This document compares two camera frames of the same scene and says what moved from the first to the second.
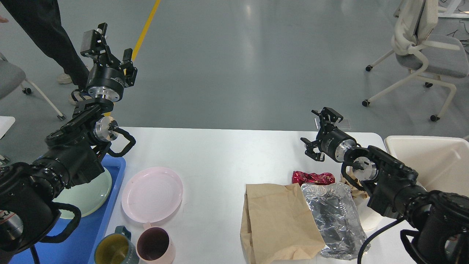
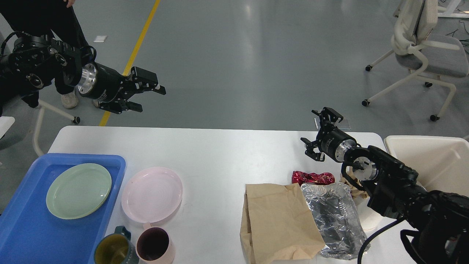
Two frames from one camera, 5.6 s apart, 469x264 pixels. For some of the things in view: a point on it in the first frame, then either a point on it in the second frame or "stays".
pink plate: x=151 y=194 stays
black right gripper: x=331 y=141 stays
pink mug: x=154 y=246 stays
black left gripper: x=103 y=81 → x=99 y=83
